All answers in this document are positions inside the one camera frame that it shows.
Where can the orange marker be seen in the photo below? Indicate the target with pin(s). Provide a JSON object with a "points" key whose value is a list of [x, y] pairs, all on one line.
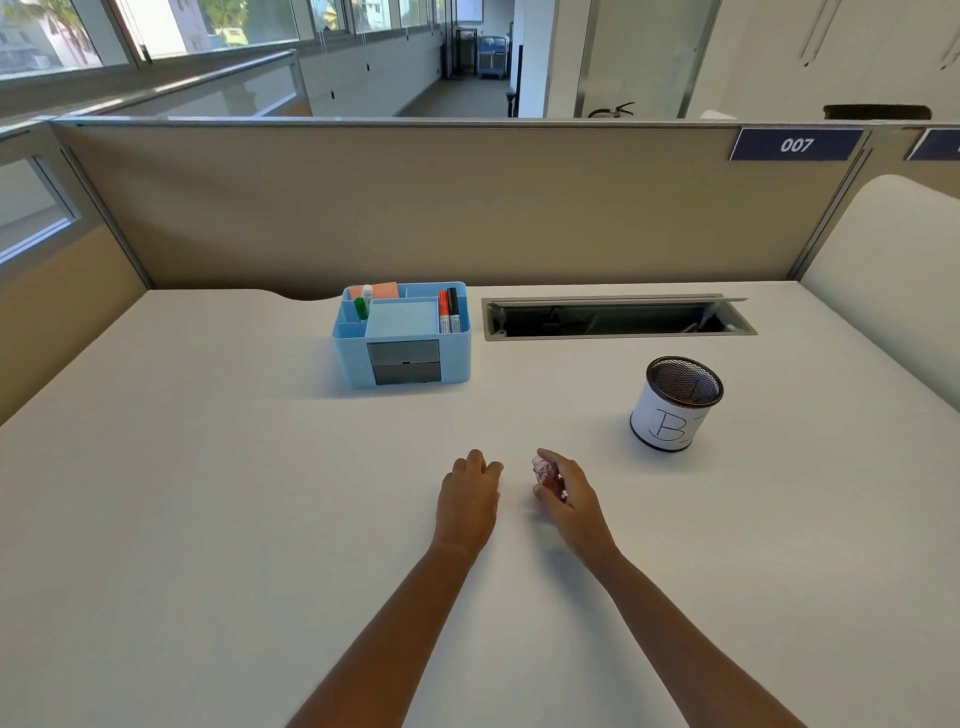
{"points": [[444, 311]]}

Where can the small pink clip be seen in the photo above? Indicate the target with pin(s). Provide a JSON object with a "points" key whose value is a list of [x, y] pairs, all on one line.
{"points": [[545, 472]]}

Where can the blue number sign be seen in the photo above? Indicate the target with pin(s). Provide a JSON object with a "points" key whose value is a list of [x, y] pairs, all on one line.
{"points": [[796, 144]]}

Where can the window frame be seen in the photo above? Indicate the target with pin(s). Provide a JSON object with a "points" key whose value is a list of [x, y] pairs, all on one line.
{"points": [[150, 34]]}

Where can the black metal rack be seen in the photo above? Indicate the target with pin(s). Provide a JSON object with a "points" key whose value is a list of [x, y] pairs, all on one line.
{"points": [[465, 49]]}

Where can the beige desk partition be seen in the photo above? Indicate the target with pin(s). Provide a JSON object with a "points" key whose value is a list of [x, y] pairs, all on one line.
{"points": [[450, 202]]}

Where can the black marker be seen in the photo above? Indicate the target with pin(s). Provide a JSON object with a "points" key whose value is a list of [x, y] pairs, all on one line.
{"points": [[453, 309]]}

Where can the glass side partition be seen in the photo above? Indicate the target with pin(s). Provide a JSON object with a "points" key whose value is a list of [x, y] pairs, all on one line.
{"points": [[45, 217]]}

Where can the light blue desk organizer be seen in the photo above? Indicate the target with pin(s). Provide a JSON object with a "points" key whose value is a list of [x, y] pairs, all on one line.
{"points": [[401, 341]]}

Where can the light blue sticky note pad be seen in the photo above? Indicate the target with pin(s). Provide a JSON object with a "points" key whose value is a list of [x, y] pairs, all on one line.
{"points": [[401, 321]]}

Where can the green marker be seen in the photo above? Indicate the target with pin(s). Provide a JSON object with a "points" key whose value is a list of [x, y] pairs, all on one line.
{"points": [[361, 307]]}

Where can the mesh pen cup white label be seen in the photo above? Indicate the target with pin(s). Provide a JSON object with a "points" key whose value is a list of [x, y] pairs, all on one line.
{"points": [[675, 405]]}

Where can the person's left hand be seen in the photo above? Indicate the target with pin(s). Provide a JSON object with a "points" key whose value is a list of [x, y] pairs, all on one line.
{"points": [[465, 510]]}

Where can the blue cart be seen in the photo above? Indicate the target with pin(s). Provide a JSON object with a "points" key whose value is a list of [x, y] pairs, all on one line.
{"points": [[491, 54]]}

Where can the person's right forearm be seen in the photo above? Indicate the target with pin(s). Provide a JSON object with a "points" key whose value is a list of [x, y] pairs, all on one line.
{"points": [[697, 645]]}

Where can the person's right hand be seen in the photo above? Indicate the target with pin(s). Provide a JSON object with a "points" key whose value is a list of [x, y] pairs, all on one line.
{"points": [[577, 510]]}

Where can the orange sticky note pad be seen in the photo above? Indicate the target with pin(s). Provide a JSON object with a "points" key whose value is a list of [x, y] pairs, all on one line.
{"points": [[379, 291]]}

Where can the person's left fingers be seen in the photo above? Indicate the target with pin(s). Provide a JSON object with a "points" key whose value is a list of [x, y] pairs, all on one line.
{"points": [[480, 463]]}

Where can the person's left forearm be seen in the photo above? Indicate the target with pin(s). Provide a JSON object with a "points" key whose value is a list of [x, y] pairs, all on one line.
{"points": [[382, 645]]}

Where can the person's right thumb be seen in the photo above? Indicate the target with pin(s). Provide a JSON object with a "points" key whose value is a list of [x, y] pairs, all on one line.
{"points": [[547, 496]]}

